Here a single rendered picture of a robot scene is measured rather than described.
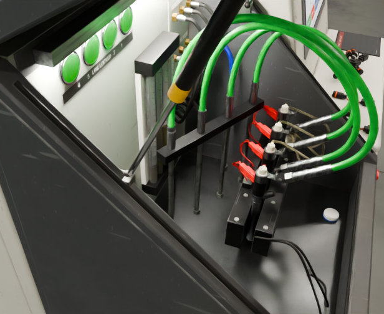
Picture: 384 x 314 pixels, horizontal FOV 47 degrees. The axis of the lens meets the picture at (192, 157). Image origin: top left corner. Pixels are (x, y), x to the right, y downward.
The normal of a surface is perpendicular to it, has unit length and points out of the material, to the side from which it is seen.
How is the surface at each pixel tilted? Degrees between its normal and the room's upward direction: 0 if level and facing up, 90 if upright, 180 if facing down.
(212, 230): 0
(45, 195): 90
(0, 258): 90
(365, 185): 0
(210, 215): 0
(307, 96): 90
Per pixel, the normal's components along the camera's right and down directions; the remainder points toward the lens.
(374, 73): 0.04, -0.76
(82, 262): -0.34, 0.61
